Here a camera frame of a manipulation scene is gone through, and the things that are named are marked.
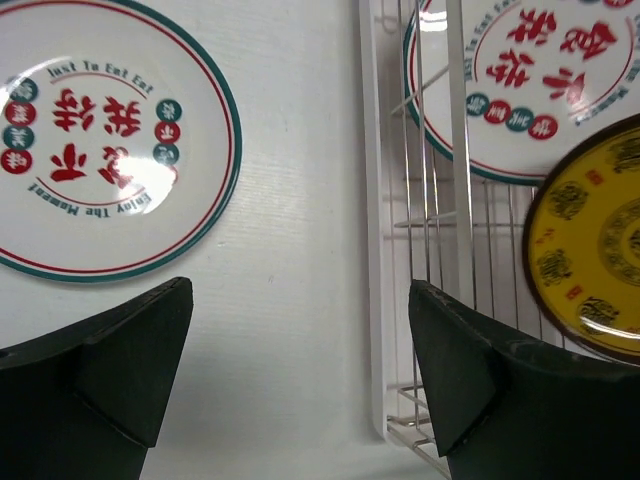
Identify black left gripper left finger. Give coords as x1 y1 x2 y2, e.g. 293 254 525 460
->
1 277 193 480

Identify white plate red characters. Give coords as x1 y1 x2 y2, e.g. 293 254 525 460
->
1 1 242 283
402 0 640 187

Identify metal wire dish rack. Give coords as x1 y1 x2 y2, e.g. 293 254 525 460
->
357 0 640 480

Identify yellow patterned plate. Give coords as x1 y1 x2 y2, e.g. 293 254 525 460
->
522 115 639 365

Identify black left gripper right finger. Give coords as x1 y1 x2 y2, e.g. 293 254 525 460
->
408 280 639 480

